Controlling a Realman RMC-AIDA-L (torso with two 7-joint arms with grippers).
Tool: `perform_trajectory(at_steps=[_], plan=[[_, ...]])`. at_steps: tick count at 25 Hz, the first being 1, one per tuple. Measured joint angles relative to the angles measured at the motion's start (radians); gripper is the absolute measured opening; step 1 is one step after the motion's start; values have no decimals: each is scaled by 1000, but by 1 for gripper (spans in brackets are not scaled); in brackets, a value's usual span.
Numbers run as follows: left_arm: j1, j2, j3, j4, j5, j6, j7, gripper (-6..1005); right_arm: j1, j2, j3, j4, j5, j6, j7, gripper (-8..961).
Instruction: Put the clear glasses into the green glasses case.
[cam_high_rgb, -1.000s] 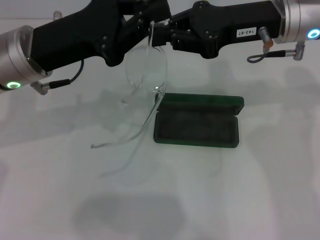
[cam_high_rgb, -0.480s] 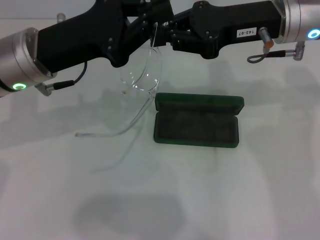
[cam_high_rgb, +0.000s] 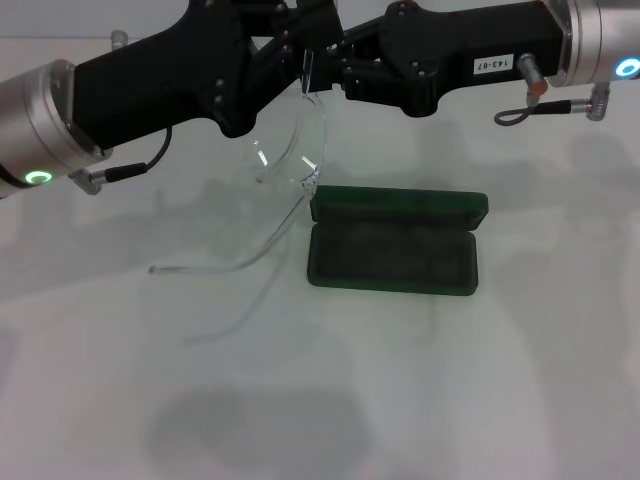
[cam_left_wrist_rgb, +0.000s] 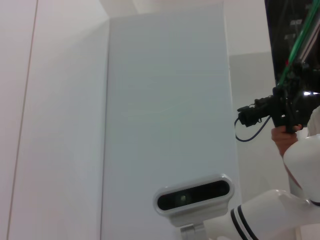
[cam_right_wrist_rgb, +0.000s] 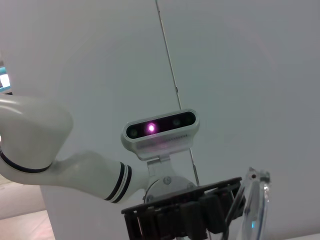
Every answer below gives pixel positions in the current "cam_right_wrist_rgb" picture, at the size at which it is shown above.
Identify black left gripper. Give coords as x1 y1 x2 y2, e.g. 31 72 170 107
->
121 176 247 240

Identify clear transparent glasses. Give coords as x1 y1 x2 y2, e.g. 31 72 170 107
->
224 166 272 240

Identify background monitor screen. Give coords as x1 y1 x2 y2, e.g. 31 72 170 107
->
0 51 13 95

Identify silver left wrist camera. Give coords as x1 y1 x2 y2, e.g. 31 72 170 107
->
121 108 201 181

